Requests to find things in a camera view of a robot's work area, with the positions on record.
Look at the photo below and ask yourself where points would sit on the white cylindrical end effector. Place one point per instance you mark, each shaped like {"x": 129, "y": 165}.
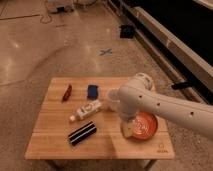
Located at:
{"x": 127, "y": 128}

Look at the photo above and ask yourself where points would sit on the black white striped eraser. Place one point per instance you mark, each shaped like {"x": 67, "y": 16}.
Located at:
{"x": 82, "y": 133}

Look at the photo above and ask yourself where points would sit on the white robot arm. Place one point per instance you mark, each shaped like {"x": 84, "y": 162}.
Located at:
{"x": 136, "y": 95}

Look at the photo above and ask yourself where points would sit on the orange ridged bowl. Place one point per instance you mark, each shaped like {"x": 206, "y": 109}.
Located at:
{"x": 145, "y": 126}

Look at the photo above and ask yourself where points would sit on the translucent plastic cup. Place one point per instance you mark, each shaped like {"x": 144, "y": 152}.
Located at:
{"x": 112, "y": 99}

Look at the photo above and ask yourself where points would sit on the white tube bottle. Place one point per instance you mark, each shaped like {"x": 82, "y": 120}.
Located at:
{"x": 86, "y": 110}

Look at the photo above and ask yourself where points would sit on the blue sponge block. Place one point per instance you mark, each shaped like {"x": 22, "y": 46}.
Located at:
{"x": 92, "y": 92}

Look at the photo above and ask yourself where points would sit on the wooden folding table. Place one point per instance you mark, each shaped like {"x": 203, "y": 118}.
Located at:
{"x": 49, "y": 139}

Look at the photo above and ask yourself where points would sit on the red brown small tool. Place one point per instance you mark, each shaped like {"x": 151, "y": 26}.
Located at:
{"x": 67, "y": 94}

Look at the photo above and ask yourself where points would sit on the black box on floor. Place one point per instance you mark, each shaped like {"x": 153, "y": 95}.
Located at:
{"x": 126, "y": 31}

